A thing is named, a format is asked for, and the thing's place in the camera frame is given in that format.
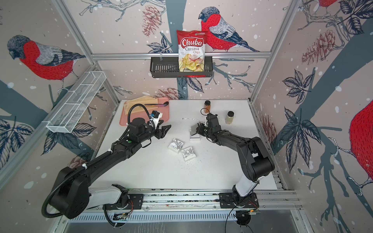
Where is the white gift box left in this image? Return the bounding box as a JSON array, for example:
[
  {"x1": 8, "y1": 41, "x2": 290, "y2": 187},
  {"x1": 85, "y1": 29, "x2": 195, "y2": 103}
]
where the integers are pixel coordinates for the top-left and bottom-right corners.
[{"x1": 168, "y1": 138, "x2": 184, "y2": 154}]

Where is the pale spice jar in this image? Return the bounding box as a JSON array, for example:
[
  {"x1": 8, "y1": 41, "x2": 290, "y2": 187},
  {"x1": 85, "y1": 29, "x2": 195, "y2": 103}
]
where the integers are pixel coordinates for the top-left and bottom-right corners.
[{"x1": 225, "y1": 111, "x2": 235, "y2": 124}]

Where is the white jewelry box base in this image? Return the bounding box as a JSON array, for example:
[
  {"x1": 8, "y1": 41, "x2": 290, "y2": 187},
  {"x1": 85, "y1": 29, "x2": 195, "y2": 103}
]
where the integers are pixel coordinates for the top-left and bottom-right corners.
[{"x1": 189, "y1": 134, "x2": 201, "y2": 142}]

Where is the white jewelry box lid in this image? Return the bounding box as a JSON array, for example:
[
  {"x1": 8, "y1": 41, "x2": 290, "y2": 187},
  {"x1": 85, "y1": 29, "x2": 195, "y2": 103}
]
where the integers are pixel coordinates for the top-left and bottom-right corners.
[{"x1": 190, "y1": 124, "x2": 199, "y2": 136}]

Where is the black wire basket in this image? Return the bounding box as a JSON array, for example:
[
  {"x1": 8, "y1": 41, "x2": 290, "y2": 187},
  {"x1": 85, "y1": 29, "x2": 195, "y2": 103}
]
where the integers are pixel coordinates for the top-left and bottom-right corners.
[{"x1": 150, "y1": 56, "x2": 214, "y2": 79}]

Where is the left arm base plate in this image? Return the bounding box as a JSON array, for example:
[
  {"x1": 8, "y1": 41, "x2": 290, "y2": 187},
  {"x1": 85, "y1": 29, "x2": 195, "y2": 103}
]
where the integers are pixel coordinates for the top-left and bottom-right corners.
[{"x1": 105, "y1": 194, "x2": 144, "y2": 211}]

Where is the Chuba cassava chips bag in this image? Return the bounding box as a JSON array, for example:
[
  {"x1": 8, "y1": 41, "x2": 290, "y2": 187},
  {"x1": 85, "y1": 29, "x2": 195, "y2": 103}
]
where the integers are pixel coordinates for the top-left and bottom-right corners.
[{"x1": 177, "y1": 30, "x2": 207, "y2": 78}]

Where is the beige cloth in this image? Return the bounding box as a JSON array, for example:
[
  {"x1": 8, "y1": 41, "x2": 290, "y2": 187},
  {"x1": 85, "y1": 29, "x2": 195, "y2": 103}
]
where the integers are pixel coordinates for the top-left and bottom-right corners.
[{"x1": 123, "y1": 96, "x2": 158, "y2": 115}]

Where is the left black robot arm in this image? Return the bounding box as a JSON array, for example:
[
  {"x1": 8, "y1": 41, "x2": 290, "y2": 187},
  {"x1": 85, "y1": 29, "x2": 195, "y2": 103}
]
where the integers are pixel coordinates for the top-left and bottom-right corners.
[{"x1": 41, "y1": 111, "x2": 171, "y2": 219}]

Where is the orange spice jar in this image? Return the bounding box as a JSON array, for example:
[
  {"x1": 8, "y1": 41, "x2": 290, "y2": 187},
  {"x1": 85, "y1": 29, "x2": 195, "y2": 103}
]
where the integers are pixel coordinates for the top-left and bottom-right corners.
[{"x1": 204, "y1": 100, "x2": 211, "y2": 114}]

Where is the pink tray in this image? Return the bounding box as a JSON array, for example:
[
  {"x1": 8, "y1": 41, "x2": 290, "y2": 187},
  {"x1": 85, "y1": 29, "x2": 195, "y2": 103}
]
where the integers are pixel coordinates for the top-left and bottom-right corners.
[{"x1": 119, "y1": 97, "x2": 170, "y2": 126}]

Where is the iridescent black spoon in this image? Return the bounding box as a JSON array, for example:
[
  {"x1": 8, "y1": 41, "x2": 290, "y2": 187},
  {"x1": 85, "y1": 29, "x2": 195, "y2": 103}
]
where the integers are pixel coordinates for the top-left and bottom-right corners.
[{"x1": 145, "y1": 102, "x2": 169, "y2": 107}]

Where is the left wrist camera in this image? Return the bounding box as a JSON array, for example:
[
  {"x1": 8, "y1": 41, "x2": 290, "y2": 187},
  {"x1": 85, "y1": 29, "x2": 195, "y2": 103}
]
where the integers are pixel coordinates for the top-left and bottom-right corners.
[{"x1": 150, "y1": 111, "x2": 163, "y2": 129}]

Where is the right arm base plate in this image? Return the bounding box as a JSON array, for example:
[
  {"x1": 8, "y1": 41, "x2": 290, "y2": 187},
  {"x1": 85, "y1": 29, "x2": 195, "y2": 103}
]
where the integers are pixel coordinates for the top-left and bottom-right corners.
[{"x1": 219, "y1": 192, "x2": 259, "y2": 209}]

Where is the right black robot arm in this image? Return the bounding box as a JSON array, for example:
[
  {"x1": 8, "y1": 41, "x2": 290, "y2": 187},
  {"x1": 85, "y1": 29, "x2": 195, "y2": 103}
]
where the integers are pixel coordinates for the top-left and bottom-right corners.
[{"x1": 196, "y1": 113, "x2": 275, "y2": 205}]

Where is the white mesh shelf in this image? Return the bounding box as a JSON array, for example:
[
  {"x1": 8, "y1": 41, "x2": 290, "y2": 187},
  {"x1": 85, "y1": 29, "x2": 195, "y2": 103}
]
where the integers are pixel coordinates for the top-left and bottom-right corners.
[{"x1": 46, "y1": 71, "x2": 106, "y2": 133}]

